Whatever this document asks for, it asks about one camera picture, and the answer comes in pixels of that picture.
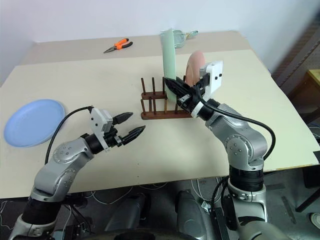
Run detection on blue plate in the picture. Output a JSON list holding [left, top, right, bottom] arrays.
[[3, 99, 67, 148]]

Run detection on orange handled pliers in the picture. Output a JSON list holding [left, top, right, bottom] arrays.
[[103, 37, 134, 54]]

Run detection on black table frame leg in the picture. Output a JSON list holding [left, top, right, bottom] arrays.
[[295, 166, 320, 214]]

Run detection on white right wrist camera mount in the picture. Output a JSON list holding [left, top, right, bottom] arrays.
[[199, 59, 224, 99]]

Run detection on thin white cable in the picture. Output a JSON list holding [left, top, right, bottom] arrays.
[[190, 177, 219, 202], [91, 183, 172, 204]]

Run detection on pink plate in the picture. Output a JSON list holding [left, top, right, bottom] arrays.
[[184, 49, 207, 87]]

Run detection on white shoe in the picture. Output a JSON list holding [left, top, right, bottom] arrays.
[[309, 212, 320, 230]]

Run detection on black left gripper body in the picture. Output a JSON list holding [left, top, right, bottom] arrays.
[[102, 116, 126, 149]]

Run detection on dark grey rounded shell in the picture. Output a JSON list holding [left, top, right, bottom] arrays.
[[104, 193, 152, 232], [175, 189, 217, 240]]

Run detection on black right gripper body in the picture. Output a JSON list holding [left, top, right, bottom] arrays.
[[177, 72, 211, 114]]

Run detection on brown wooden dish rack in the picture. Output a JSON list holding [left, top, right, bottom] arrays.
[[139, 76, 195, 121]]

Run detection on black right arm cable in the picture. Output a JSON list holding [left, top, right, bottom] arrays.
[[191, 84, 277, 162]]

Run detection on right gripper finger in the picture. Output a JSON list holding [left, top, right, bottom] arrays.
[[166, 84, 189, 100], [163, 77, 195, 95]]

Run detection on green plate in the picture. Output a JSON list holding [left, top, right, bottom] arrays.
[[160, 28, 178, 103]]

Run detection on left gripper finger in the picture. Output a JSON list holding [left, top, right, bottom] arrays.
[[113, 112, 134, 125], [121, 125, 147, 146]]

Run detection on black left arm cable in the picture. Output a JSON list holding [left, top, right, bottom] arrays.
[[45, 106, 93, 166]]

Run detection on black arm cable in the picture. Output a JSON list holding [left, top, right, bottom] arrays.
[[45, 106, 93, 166], [191, 84, 277, 162]]

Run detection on yellow wooden stool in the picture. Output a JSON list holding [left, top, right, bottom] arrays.
[[303, 68, 320, 116]]

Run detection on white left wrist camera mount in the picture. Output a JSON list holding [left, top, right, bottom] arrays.
[[89, 106, 114, 153]]

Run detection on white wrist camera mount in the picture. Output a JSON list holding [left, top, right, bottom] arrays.
[[199, 59, 224, 99], [89, 106, 114, 153]]

